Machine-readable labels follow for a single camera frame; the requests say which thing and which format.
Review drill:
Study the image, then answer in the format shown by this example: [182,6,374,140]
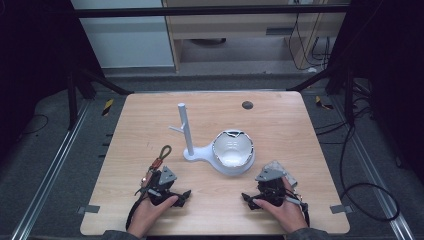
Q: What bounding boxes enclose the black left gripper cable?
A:
[125,188,149,232]

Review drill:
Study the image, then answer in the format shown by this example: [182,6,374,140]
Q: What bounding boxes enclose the grey cloth pouch with ring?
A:
[266,160,299,188]

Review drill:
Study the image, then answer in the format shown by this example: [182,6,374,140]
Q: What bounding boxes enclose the person's left hand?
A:
[127,195,180,240]

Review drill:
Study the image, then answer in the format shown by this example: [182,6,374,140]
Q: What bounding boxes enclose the yellow black striped tape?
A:
[101,98,115,117]
[315,95,334,111]

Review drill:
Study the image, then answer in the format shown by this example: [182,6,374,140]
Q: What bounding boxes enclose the white cabinet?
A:
[69,0,176,70]

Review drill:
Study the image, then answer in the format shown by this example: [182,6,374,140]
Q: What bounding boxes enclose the white stand with bowl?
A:
[168,102,257,177]

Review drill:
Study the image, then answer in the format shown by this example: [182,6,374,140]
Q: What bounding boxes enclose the grey table edge bracket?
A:
[329,204,354,215]
[77,204,101,215]

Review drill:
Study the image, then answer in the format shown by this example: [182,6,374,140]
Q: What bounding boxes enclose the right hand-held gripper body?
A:
[255,165,303,208]

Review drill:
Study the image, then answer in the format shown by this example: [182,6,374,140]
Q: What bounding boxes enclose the aluminium floor rail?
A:
[10,99,92,240]
[329,95,417,240]

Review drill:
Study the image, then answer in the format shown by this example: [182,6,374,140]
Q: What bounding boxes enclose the black metal stand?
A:
[285,61,357,128]
[64,64,135,132]

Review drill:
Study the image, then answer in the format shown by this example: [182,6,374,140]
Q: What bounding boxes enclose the black hanging cables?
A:
[287,12,332,72]

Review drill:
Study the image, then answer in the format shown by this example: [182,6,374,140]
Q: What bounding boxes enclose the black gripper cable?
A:
[285,188,311,228]
[125,188,149,232]

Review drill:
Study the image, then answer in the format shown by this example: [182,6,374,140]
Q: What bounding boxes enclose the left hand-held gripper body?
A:
[134,165,180,206]

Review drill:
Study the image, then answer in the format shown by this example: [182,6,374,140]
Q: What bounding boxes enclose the thin black floor cable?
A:
[19,113,50,137]

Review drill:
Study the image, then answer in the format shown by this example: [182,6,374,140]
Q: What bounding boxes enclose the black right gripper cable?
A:
[285,188,311,228]

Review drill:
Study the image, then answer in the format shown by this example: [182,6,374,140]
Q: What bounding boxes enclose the person's right hand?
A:
[261,177,310,235]

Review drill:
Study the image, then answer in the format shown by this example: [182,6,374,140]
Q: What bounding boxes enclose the dark curtain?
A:
[0,0,103,164]
[328,0,424,186]

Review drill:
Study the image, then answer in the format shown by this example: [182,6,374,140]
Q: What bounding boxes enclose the black looped floor cable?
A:
[314,93,401,223]

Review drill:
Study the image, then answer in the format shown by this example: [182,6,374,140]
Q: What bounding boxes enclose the keychain with green cord loop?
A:
[141,144,173,188]

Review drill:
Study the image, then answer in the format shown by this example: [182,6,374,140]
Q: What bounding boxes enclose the black horizontal bar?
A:
[70,4,352,19]

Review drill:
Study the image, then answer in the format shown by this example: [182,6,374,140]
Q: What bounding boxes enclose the light wooden desk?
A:
[161,0,352,74]

